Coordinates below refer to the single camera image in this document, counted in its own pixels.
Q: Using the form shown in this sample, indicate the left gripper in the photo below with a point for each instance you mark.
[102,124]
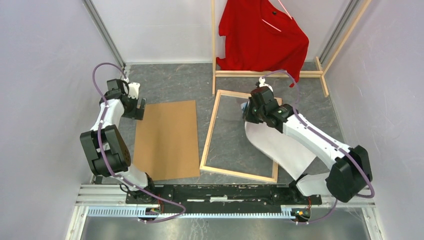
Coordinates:
[138,113]

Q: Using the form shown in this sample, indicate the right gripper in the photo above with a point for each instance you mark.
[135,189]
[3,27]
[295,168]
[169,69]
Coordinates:
[247,114]

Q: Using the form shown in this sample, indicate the printed photo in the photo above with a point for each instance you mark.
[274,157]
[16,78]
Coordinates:
[289,154]

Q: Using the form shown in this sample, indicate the wooden picture frame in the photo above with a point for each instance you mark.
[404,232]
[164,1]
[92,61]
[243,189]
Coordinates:
[227,151]

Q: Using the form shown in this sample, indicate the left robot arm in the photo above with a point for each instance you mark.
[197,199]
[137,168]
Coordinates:
[103,145]

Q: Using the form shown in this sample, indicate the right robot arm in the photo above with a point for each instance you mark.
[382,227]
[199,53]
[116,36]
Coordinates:
[318,163]

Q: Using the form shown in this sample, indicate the brown cardboard backing board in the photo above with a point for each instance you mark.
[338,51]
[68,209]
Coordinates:
[166,145]

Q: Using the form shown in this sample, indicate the wooden clothes rack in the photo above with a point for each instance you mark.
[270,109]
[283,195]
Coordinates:
[339,37]

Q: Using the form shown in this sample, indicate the red t-shirt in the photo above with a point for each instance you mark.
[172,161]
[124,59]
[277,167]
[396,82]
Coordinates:
[259,37]

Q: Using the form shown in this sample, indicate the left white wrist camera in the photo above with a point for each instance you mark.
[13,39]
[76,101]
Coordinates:
[132,89]

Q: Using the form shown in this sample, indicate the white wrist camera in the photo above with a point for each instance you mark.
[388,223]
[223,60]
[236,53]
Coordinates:
[262,83]
[132,89]

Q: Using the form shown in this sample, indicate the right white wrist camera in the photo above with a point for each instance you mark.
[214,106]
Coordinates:
[262,83]

